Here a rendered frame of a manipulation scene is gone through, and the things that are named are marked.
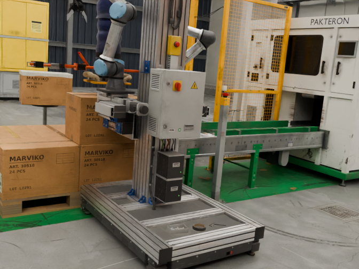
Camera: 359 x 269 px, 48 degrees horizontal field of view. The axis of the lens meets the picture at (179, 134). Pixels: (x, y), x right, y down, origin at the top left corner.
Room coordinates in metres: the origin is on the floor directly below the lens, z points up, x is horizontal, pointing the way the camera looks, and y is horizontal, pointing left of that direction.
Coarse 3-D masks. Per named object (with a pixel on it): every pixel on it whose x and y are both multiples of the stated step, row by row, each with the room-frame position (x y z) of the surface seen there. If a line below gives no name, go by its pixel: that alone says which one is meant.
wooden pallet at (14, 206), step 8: (72, 192) 3.22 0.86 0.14; (80, 192) 3.25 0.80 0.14; (0, 200) 2.97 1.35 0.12; (8, 200) 2.93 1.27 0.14; (16, 200) 2.96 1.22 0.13; (24, 200) 2.99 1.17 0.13; (72, 200) 3.21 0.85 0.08; (80, 200) 3.25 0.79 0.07; (0, 208) 2.97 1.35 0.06; (8, 208) 2.93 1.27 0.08; (16, 208) 2.96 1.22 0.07; (24, 208) 3.09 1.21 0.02; (32, 208) 3.10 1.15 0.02; (40, 208) 3.11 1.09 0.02; (48, 208) 3.13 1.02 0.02; (56, 208) 3.14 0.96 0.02; (64, 208) 3.18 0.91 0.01; (72, 208) 3.21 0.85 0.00; (8, 216) 2.93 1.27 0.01; (16, 216) 2.96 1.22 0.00
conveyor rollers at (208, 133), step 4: (244, 128) 4.88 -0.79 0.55; (248, 128) 4.94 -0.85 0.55; (252, 128) 5.00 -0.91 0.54; (256, 128) 4.96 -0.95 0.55; (200, 132) 4.39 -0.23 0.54; (204, 132) 4.35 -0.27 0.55; (208, 132) 4.42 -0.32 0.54; (212, 132) 4.39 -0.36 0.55; (200, 136) 4.11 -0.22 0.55; (204, 136) 4.18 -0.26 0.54; (208, 136) 4.14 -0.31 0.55
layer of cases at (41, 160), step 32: (0, 128) 3.69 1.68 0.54; (32, 128) 3.82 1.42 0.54; (64, 128) 3.95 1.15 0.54; (0, 160) 2.98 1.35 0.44; (32, 160) 3.03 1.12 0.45; (64, 160) 3.17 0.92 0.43; (96, 160) 3.33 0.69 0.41; (128, 160) 3.50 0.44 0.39; (0, 192) 2.98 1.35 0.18; (32, 192) 3.03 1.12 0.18; (64, 192) 3.18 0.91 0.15
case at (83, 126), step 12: (72, 96) 3.43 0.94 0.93; (84, 96) 3.35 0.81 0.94; (96, 96) 3.42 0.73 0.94; (132, 96) 3.69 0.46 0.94; (72, 108) 3.42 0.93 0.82; (84, 108) 3.27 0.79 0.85; (72, 120) 3.41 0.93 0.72; (84, 120) 3.27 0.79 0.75; (96, 120) 3.32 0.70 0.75; (72, 132) 3.40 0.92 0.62; (84, 132) 3.27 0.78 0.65; (96, 132) 3.33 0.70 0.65; (108, 132) 3.39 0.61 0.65; (84, 144) 3.27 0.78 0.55; (96, 144) 3.33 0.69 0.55
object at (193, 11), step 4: (192, 0) 4.55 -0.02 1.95; (196, 0) 5.22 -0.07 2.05; (192, 4) 4.55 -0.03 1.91; (196, 4) 5.30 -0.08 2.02; (192, 8) 4.55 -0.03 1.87; (196, 8) 5.30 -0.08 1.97; (192, 12) 4.55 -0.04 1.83; (196, 12) 5.30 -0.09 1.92; (192, 16) 4.55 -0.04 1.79; (196, 16) 5.30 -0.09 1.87; (192, 20) 4.55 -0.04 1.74; (196, 20) 5.30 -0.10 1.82; (192, 24) 4.55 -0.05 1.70; (196, 24) 5.33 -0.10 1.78; (188, 36) 4.56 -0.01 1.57; (188, 40) 4.56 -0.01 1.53; (192, 40) 5.05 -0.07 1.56; (188, 44) 4.55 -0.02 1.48; (192, 44) 5.22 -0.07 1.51; (188, 48) 4.55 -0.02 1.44; (192, 60) 5.30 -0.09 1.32; (188, 64) 4.55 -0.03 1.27; (192, 64) 5.30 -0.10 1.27; (188, 68) 4.55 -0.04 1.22; (192, 68) 5.33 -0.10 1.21
